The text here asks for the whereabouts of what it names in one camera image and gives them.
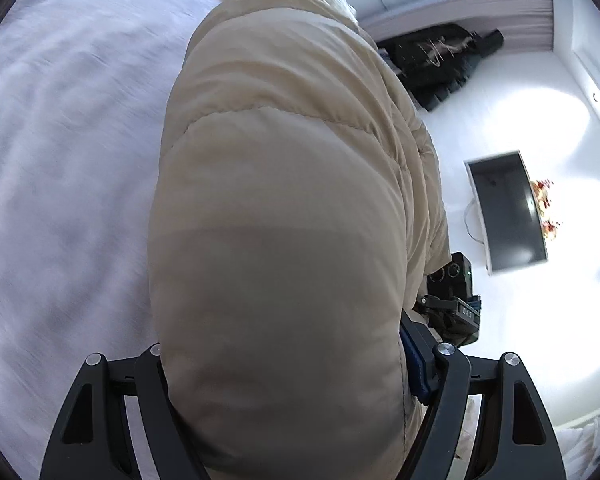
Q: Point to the white pillow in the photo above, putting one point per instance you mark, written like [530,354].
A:
[592,440]

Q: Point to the black jacket pile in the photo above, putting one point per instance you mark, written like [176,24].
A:
[440,62]

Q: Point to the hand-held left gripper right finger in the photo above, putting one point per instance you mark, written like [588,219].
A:
[414,366]

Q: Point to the white bed blanket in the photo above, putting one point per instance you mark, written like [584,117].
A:
[65,200]

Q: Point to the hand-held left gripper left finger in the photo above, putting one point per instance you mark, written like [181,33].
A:
[150,385]

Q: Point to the beige puffer jacket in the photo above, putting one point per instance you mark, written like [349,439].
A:
[290,240]

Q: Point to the wall mounted television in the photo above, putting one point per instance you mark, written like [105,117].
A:
[507,212]

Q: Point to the orange flower decoration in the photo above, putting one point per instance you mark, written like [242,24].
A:
[545,205]

